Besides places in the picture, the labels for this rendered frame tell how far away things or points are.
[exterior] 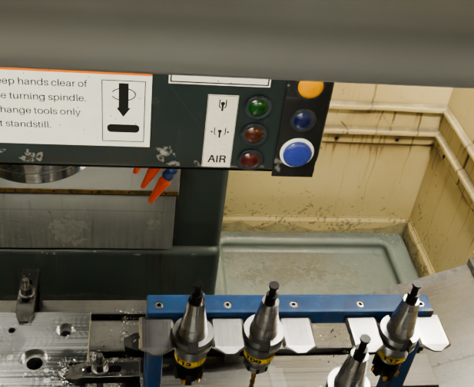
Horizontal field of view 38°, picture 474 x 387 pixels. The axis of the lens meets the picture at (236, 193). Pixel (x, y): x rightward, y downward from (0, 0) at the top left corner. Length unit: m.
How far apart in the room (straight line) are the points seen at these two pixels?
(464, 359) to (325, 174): 0.69
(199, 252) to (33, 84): 1.10
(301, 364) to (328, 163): 0.77
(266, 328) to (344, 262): 1.16
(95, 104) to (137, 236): 0.99
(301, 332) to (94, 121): 0.56
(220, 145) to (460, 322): 1.19
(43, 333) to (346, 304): 0.58
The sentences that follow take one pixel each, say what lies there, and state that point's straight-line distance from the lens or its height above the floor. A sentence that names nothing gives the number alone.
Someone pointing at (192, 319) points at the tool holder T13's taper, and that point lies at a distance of 1.03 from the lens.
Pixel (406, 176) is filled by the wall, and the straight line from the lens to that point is 2.18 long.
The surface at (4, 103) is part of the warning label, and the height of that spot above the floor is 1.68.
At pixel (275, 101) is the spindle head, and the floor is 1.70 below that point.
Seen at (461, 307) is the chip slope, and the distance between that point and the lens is 1.83.
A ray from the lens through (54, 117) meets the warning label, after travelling 0.69.
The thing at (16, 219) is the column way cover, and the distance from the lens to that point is 1.63.
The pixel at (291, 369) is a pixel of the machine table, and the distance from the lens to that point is 1.47.
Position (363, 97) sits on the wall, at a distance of 1.96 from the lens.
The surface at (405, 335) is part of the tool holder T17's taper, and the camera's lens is 1.13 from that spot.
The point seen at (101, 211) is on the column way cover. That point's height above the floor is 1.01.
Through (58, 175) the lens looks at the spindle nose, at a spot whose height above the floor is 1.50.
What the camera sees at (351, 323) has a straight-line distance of 1.15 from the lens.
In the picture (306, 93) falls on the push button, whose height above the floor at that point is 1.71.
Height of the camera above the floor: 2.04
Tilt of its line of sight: 38 degrees down
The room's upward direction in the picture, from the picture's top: 8 degrees clockwise
